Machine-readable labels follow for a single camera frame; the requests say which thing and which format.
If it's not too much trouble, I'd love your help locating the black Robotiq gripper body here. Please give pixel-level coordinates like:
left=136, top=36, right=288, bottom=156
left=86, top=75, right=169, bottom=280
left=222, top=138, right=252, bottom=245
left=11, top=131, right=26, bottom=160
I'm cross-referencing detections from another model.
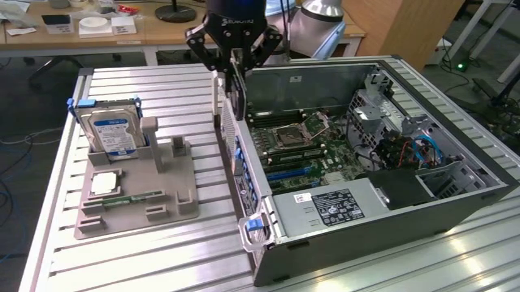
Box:
left=205, top=0, right=269, bottom=52

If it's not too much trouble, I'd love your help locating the wooden desk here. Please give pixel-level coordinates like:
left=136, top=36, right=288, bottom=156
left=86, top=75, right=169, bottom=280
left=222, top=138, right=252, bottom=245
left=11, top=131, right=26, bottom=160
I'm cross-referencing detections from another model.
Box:
left=0, top=0, right=368, bottom=66

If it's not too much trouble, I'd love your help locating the black round lamp base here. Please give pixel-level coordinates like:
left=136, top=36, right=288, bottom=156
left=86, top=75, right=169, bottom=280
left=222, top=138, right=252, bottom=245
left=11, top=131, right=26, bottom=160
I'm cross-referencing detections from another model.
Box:
left=154, top=0, right=198, bottom=23

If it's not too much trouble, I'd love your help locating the plain white box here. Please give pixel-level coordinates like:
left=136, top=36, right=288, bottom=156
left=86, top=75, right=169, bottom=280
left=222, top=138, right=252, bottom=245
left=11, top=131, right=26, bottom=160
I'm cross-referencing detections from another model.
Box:
left=110, top=16, right=140, bottom=35

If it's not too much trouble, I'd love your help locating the metal socket cover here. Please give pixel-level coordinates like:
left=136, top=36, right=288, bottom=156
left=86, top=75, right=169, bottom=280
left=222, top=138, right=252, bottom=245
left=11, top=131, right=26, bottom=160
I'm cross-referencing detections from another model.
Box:
left=303, top=111, right=333, bottom=140

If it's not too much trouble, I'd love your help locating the wooden cabinet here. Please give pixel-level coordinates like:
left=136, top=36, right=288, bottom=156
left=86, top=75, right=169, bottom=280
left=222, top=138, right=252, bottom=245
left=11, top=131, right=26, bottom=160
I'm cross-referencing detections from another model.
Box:
left=357, top=0, right=467, bottom=73

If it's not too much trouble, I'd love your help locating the white box with black top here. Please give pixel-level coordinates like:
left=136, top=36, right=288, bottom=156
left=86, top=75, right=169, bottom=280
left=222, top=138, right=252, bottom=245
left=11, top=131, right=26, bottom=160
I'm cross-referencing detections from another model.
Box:
left=41, top=14, right=77, bottom=35

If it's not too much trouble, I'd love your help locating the black office chair base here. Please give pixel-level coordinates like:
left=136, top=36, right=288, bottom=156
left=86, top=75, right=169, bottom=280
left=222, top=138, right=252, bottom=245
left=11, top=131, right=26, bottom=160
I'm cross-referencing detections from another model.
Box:
left=23, top=53, right=124, bottom=91

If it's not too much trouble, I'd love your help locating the hard disk with blue caddy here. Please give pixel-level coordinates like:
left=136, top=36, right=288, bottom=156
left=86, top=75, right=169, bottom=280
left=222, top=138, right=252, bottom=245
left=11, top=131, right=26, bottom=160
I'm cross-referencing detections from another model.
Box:
left=67, top=96, right=145, bottom=162

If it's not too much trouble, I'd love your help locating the black RAM stick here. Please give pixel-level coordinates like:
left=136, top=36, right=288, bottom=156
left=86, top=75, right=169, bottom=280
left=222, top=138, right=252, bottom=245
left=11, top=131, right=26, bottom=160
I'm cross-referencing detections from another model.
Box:
left=267, top=145, right=327, bottom=162

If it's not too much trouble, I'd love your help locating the blue expansion slot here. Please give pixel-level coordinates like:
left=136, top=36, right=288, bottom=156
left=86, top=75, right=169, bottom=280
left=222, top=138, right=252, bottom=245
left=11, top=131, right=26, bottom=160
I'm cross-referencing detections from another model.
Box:
left=267, top=165, right=315, bottom=181

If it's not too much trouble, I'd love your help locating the green motherboard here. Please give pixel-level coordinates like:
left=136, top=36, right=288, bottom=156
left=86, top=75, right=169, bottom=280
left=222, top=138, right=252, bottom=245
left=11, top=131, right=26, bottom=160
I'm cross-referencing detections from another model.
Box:
left=247, top=108, right=368, bottom=195

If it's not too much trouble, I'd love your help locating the white paper slip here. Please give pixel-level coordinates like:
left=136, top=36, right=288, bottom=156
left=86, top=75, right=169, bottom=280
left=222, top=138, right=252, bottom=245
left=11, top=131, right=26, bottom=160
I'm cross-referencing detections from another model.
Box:
left=6, top=27, right=38, bottom=37

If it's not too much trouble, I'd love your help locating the grey parts rack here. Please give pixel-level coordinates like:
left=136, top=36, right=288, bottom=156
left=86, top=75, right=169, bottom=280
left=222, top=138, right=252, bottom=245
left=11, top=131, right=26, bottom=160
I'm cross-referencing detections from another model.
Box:
left=74, top=115, right=202, bottom=241

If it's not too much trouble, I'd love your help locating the silver CPU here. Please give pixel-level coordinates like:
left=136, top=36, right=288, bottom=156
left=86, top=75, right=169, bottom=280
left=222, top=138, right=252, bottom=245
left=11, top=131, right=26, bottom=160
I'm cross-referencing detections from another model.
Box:
left=90, top=173, right=120, bottom=195

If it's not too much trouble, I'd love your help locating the green RAM stick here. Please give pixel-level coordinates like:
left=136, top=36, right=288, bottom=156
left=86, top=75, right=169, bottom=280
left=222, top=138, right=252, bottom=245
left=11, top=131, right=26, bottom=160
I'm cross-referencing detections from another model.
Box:
left=104, top=192, right=164, bottom=206

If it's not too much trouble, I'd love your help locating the grey power supply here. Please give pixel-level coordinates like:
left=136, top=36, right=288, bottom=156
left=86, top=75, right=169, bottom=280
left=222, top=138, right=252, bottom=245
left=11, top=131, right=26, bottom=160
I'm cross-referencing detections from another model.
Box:
left=271, top=178, right=392, bottom=238

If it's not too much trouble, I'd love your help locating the grey disk bay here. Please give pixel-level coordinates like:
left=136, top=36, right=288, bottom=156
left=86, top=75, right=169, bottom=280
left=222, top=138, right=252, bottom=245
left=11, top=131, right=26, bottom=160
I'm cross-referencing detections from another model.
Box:
left=414, top=160, right=490, bottom=200

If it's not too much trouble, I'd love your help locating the dark grey PC case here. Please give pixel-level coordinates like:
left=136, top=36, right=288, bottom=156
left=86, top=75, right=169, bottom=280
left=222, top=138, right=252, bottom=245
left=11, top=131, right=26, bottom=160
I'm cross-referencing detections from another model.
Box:
left=212, top=54, right=520, bottom=288

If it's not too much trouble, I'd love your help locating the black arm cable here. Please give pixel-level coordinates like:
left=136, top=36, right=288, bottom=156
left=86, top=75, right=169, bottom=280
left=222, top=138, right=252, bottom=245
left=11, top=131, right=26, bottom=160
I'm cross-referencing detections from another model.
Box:
left=279, top=0, right=293, bottom=61

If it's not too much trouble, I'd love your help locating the black wire bundle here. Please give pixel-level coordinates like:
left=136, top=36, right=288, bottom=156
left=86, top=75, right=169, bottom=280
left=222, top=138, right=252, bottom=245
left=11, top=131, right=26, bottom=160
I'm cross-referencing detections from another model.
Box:
left=372, top=136, right=420, bottom=170

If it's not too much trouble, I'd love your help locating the red wire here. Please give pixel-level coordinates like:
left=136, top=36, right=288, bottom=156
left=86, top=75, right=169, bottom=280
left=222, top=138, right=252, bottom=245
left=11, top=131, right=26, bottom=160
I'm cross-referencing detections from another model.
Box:
left=396, top=138, right=408, bottom=165

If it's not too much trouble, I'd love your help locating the blue wire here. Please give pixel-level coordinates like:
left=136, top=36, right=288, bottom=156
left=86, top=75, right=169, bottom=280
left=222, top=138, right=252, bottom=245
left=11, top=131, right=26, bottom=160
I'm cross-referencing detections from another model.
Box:
left=410, top=136, right=444, bottom=169

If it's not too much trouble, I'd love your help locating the white table frame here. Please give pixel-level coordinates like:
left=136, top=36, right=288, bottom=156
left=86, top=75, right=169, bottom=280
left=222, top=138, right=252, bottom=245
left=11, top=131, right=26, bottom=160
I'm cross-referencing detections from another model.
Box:
left=446, top=0, right=520, bottom=83

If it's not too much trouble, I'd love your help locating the light blue floor cable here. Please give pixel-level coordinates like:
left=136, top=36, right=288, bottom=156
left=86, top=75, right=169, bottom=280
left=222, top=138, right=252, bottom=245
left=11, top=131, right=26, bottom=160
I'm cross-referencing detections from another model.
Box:
left=0, top=126, right=63, bottom=171

